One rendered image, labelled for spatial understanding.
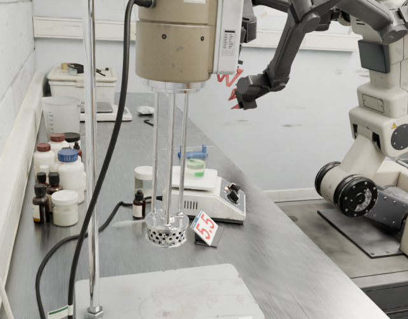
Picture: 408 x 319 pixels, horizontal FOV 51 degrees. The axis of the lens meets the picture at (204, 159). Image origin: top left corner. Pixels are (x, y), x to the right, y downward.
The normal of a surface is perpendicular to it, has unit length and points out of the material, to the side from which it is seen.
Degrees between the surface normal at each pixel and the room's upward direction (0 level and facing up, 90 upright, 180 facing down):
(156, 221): 0
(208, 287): 0
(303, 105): 90
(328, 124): 90
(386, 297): 90
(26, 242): 0
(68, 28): 90
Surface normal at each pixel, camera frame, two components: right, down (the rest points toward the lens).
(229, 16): 0.29, 0.34
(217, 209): -0.08, 0.33
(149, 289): 0.07, -0.94
